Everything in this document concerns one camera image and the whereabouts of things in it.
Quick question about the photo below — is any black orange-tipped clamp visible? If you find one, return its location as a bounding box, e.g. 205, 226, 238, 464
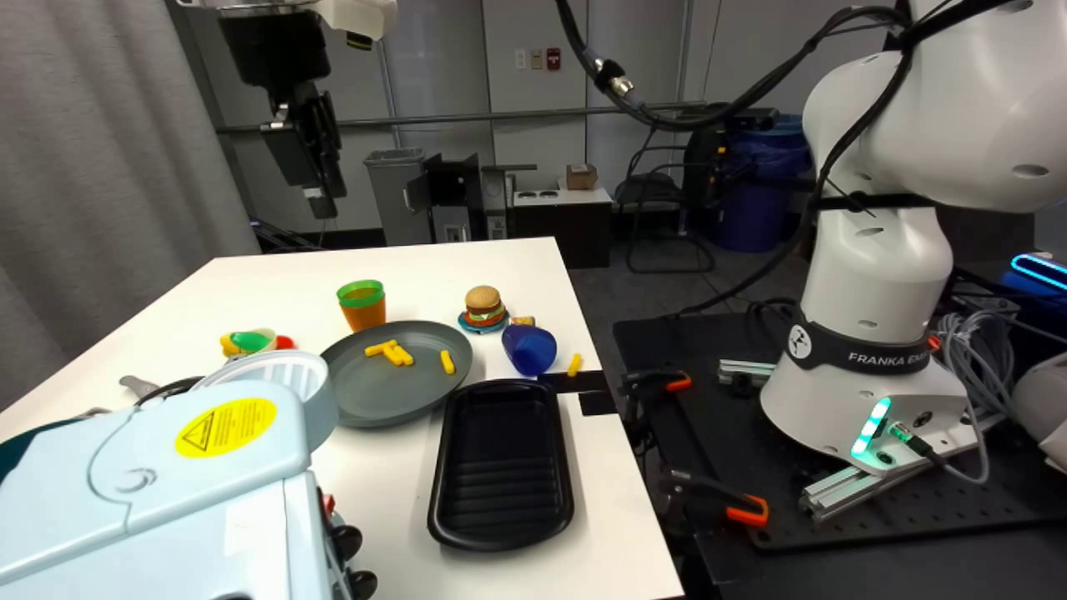
655, 464, 775, 532
624, 368, 698, 404

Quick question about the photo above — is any orange plastic cup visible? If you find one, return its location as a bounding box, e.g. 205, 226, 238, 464
337, 298, 390, 338

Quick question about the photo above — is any toy hamburger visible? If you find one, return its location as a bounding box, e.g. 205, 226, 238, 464
462, 282, 510, 330

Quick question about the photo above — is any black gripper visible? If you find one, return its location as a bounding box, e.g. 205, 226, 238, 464
218, 10, 350, 222

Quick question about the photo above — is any long aluminium rail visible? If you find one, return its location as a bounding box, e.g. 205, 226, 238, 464
796, 427, 1004, 527

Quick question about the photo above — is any grey round plate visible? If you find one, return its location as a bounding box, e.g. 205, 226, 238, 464
318, 318, 478, 434

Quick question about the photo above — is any black low cabinet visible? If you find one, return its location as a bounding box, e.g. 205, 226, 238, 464
503, 180, 618, 274

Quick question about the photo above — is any grey waste bin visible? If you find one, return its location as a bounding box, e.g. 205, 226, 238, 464
363, 147, 439, 246

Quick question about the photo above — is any blue-lit black device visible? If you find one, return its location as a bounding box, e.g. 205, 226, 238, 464
998, 251, 1067, 327

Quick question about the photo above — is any black machine stand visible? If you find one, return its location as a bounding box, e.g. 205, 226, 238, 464
419, 149, 538, 243

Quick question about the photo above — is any black perforated base board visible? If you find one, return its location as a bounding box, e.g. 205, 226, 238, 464
610, 310, 1067, 556

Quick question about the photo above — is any black tape strip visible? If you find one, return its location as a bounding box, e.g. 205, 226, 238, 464
530, 371, 620, 419

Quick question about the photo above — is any green plastic cup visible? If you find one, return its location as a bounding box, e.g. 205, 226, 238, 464
333, 276, 390, 314

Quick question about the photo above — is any red green toy fruit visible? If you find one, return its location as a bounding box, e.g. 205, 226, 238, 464
229, 327, 279, 356

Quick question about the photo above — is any short aluminium rail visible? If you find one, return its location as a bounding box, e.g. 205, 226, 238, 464
715, 353, 779, 394

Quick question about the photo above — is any grey cable bundle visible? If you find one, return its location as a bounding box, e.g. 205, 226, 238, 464
927, 302, 1029, 491

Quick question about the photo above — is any black wire frame chair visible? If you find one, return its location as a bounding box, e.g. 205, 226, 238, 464
615, 147, 721, 276

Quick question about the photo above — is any black overhead cable hose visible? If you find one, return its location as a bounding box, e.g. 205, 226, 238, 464
552, 0, 927, 134

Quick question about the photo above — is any blue barrel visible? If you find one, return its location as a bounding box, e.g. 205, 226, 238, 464
710, 109, 814, 256

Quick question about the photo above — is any light blue toy oven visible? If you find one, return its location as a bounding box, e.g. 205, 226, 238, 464
0, 342, 381, 600

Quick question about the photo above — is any black ribbed plastic tray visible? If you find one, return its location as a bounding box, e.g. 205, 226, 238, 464
425, 376, 578, 556

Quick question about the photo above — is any small teal toy plate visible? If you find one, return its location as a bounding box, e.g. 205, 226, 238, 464
455, 310, 513, 338

